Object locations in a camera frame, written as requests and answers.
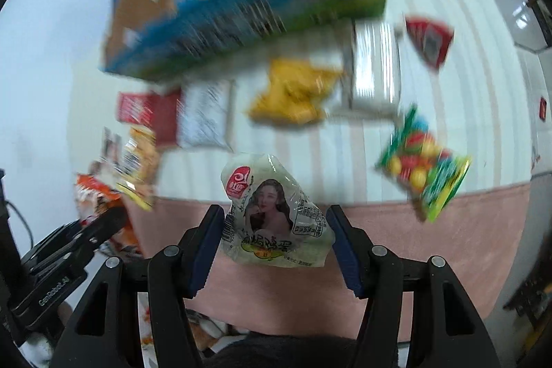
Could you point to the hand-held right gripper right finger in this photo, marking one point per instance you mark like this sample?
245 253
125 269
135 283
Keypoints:
345 256

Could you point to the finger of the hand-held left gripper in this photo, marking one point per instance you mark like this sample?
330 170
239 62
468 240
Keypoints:
105 228

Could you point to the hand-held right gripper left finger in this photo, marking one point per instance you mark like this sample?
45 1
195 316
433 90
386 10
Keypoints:
207 256

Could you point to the orange white snack packet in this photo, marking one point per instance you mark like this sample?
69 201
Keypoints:
92 191

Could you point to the orange yellow snack packet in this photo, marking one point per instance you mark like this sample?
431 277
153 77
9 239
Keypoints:
138 165

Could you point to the white egg snack packet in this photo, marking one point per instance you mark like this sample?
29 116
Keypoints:
267 200

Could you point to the green candy packet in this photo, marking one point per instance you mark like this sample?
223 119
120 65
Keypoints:
414 161

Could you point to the white printed snack packet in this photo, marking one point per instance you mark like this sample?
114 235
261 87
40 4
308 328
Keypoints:
202 118

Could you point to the yellow crinkled snack packet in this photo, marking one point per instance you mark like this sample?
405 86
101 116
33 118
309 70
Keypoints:
293 92

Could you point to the clear white snack packet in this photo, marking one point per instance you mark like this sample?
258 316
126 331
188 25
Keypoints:
373 66

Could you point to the cardboard box with blue print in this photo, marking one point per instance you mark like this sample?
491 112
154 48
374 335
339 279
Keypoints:
241 27

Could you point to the red triangular snack packet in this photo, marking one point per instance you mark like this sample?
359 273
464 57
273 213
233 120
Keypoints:
429 40

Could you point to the printed cloth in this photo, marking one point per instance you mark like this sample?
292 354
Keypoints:
211 329

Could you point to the pink blanket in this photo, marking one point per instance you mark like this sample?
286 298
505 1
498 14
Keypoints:
431 256

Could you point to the striped tablecloth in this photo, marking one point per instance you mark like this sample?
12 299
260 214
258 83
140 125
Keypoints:
453 113

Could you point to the small red item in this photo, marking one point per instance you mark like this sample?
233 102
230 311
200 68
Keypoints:
543 109

